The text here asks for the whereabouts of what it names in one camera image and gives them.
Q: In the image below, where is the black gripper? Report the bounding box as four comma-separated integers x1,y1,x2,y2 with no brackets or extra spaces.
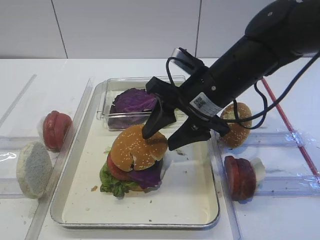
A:
142,66,230,151

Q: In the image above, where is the sesame top bun front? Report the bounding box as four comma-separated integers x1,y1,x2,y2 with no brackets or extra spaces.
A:
110,124,168,172

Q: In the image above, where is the sesame bun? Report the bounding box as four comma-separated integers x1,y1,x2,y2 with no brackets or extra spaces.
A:
220,102,252,149
110,124,168,172

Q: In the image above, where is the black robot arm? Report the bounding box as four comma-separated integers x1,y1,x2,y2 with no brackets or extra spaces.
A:
142,0,320,150

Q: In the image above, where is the green lettuce in container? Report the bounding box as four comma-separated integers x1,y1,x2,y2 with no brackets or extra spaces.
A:
163,108,188,129

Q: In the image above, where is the red tomato slice right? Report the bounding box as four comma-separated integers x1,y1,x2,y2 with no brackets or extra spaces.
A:
224,155,240,200

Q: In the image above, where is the tomato slice on burger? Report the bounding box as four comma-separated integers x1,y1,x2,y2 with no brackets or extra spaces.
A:
106,153,131,181

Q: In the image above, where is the green lettuce on burger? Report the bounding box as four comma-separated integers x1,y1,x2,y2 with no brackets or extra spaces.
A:
99,159,138,197

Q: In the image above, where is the brown meat patty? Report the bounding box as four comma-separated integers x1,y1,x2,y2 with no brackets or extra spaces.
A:
235,158,257,201

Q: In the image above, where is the white cheese slice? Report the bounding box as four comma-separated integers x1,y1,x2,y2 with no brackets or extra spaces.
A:
250,157,266,185

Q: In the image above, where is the red tomato slices left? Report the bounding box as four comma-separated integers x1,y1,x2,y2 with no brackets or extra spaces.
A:
42,110,72,152

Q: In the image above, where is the purple cabbage leaf in container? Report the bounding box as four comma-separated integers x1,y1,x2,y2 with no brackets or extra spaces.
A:
107,88,157,129

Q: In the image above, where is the clear plastic container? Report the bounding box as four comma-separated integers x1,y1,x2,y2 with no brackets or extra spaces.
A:
96,75,195,131

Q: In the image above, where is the purple cabbage leaf on burger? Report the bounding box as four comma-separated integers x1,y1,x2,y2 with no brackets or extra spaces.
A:
127,160,163,190

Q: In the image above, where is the sesame top bun rear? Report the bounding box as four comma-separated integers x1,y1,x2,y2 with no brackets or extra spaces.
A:
220,102,252,149

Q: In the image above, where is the metal baking tray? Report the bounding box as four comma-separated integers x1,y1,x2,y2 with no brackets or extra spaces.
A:
50,80,220,230

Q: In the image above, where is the bottom bun on tray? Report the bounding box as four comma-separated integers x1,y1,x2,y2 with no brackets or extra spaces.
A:
129,172,162,191

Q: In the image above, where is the red straw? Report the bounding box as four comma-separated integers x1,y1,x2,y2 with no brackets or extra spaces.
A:
261,78,320,184

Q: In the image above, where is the clear holder upper right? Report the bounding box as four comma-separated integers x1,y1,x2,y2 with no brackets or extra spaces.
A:
243,131,305,148

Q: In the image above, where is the clear holder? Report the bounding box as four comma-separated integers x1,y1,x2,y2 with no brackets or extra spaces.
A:
0,136,43,151
254,175,320,197
0,178,25,199
243,131,305,148

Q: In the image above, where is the clear holder lower right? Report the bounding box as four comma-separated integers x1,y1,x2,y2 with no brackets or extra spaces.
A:
254,175,320,197

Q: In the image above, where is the pale bottom bun left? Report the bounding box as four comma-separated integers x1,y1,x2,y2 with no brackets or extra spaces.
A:
16,141,53,199

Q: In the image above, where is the clear holder upper left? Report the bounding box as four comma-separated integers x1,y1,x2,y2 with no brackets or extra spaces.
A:
0,136,43,151

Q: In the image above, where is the clear holder lower left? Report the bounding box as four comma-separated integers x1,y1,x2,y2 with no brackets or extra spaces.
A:
0,178,25,199

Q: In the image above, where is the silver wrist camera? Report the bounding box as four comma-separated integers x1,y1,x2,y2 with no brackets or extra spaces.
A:
171,47,204,75

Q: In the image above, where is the black cable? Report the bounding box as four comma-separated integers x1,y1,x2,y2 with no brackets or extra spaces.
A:
165,49,320,131

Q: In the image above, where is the clear acrylic rail left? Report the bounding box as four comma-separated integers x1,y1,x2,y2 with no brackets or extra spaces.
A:
25,78,94,240

